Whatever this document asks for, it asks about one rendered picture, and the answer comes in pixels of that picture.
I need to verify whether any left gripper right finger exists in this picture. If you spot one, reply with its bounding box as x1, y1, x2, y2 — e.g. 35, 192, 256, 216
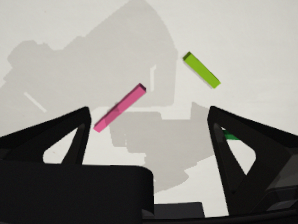
207, 106, 298, 215

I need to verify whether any pink rod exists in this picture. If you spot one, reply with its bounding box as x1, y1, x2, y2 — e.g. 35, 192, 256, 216
93, 83, 146, 133

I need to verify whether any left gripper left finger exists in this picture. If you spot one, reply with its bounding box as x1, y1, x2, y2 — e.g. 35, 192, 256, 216
0, 106, 92, 164

